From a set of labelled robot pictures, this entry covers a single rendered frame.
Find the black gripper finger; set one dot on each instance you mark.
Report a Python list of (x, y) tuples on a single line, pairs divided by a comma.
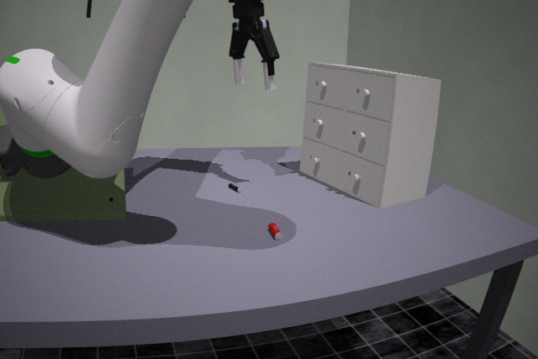
[(264, 38), (237, 50)]

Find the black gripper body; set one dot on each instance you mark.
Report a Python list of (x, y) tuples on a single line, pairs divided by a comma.
[(248, 14)]

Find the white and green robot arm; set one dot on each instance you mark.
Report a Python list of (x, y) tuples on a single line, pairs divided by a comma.
[(92, 125)]

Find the small white chest of drawers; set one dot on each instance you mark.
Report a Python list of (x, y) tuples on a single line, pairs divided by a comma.
[(411, 135)]

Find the grey drawer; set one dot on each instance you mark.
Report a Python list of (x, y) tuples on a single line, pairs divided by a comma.
[(366, 135), (326, 166), (370, 93), (367, 181), (331, 88), (324, 123)]

